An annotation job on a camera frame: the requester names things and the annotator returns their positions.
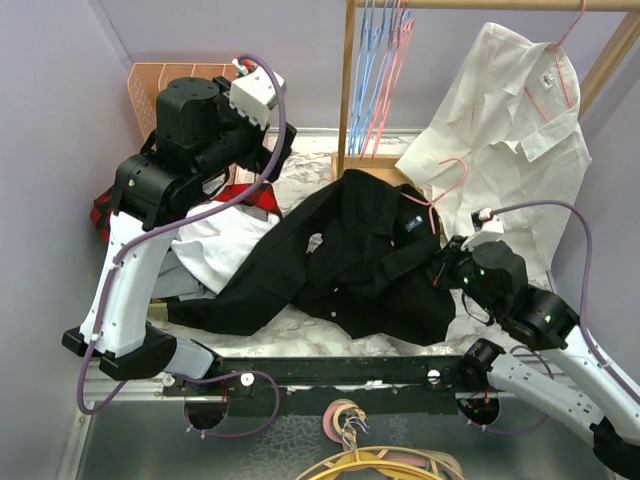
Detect pink hanger pile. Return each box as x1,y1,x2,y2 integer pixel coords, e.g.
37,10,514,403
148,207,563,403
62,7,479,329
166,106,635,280
322,399,463,479

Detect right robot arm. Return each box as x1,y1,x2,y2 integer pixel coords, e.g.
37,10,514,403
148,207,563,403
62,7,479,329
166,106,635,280
427,236,639,479

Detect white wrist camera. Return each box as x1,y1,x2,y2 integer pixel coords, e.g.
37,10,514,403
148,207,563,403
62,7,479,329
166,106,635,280
229,57,278,131
462,208,504,251

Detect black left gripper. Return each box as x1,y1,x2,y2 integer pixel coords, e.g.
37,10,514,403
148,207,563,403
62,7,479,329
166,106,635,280
194,77,295,181

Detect wooden clothes rack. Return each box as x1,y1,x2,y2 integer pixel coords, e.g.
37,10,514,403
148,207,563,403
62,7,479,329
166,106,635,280
331,0,639,185

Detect pink hanger bundle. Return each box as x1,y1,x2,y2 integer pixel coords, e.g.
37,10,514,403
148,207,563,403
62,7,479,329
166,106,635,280
357,1,414,157

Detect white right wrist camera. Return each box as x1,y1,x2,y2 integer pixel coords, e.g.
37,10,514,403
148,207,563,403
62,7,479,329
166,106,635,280
462,208,504,251

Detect yellow hanger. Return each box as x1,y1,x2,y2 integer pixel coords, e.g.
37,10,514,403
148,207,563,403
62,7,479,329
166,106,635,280
297,444,439,479

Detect white hanging shirt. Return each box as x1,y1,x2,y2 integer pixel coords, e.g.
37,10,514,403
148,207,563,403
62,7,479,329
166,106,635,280
396,23,591,286

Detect peach file organizer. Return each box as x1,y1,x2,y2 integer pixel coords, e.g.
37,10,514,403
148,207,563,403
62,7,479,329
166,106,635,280
127,62,237,140

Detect blue hanger bundle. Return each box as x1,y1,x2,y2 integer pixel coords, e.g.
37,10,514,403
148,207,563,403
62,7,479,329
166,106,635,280
347,1,398,162

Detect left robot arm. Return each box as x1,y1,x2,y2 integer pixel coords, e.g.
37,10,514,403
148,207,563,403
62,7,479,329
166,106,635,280
62,69,296,395

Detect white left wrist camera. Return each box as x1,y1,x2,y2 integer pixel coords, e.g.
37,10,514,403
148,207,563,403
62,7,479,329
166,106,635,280
229,57,278,131

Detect red black plaid shirt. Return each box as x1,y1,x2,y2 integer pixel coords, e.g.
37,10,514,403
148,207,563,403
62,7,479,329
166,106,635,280
90,183,283,242

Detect boxes in organizer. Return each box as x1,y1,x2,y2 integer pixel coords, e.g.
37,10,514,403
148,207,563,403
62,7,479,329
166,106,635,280
234,167,259,185

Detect black button shirt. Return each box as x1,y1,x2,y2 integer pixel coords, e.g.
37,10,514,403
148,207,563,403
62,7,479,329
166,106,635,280
167,169,456,346

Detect black mounting rail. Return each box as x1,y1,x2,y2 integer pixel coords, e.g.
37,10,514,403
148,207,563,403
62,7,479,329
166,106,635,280
164,344,521,419

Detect pink wire hanger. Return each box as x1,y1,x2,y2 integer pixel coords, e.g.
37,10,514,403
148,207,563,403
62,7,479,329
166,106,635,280
401,158,468,234

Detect white crumpled shirt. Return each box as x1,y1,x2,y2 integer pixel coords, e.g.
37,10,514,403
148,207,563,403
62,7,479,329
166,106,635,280
152,196,282,301

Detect pink hanger holding shirt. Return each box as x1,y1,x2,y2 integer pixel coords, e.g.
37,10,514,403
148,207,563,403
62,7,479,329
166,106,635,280
524,0,587,122

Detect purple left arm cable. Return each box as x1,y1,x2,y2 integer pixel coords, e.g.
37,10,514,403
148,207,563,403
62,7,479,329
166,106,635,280
77,53,289,440

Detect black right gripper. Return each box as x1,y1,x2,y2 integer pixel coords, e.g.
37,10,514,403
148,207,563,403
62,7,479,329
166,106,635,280
421,233,501,316

